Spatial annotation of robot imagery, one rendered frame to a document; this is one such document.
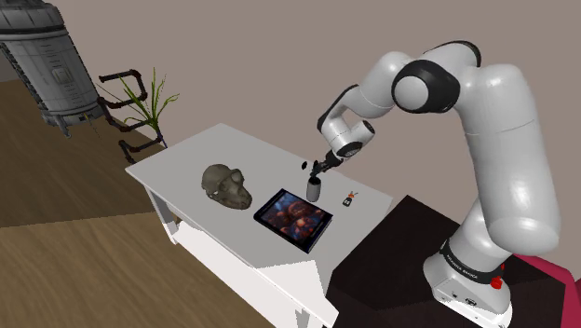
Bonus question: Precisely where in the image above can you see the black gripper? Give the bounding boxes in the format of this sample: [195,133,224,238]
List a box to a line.
[301,150,345,180]

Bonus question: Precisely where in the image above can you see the grey cup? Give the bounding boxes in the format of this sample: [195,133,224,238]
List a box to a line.
[305,176,323,203]

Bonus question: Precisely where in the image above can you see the black book with red picture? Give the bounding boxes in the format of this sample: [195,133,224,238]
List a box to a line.
[252,187,334,254]

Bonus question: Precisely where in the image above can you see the grey-brown ape skull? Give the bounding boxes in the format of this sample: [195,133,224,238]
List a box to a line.
[200,163,254,211]

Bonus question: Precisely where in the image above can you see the dark robot stand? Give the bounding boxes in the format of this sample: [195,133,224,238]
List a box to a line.
[324,195,581,328]

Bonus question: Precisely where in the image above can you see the white table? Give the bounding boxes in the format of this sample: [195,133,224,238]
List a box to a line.
[124,121,395,328]

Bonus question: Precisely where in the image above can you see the green plant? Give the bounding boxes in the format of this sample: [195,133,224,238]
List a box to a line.
[96,66,181,149]

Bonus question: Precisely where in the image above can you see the black pipes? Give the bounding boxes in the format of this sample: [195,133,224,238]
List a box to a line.
[97,68,168,165]

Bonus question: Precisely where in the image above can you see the red rounded seat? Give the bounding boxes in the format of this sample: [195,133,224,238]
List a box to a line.
[511,253,581,328]

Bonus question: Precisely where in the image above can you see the grey cylindrical water heater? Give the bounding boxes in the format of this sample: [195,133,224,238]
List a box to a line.
[0,0,105,138]

